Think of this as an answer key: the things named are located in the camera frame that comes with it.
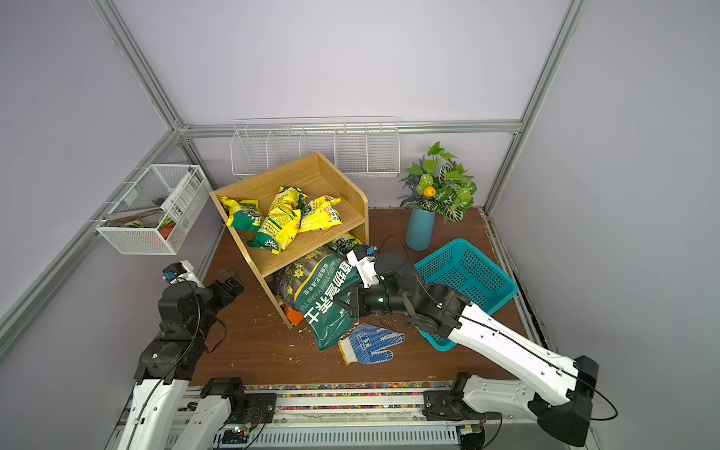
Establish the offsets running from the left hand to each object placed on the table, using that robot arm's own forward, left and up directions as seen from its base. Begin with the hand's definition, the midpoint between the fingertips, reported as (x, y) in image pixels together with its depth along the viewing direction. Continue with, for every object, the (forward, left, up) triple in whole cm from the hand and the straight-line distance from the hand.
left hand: (225, 278), depth 72 cm
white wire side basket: (+17, +20, +7) cm, 27 cm away
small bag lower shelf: (+13, -31, -6) cm, 34 cm away
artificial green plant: (+22, -59, +9) cm, 64 cm away
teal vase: (+22, -57, -12) cm, 62 cm away
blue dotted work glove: (-12, -36, -24) cm, 45 cm away
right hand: (-11, -28, +5) cm, 31 cm away
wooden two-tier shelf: (+30, -22, +9) cm, 38 cm away
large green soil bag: (-7, -25, +5) cm, 26 cm away
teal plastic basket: (+11, -73, -22) cm, 77 cm away
